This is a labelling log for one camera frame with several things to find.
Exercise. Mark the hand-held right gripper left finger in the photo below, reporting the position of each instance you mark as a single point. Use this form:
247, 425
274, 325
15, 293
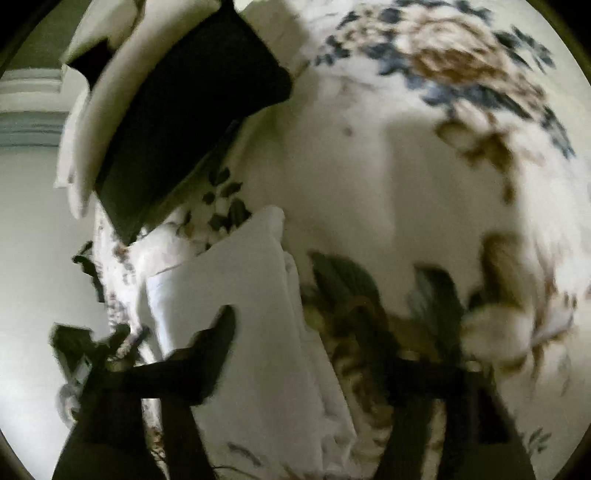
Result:
217, 337

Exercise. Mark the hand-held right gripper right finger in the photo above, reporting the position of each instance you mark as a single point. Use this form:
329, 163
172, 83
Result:
415, 387

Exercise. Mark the white t-shirt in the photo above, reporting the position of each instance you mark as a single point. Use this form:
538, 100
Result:
258, 286

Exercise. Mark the dark folded garment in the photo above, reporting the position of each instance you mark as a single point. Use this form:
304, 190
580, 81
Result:
184, 115

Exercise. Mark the floral bed sheet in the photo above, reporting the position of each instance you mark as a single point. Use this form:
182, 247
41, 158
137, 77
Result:
369, 161

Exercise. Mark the beige folded garment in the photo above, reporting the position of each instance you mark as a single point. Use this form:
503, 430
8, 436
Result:
106, 115

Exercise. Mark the green striped curtain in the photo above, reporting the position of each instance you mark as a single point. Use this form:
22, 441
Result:
27, 129

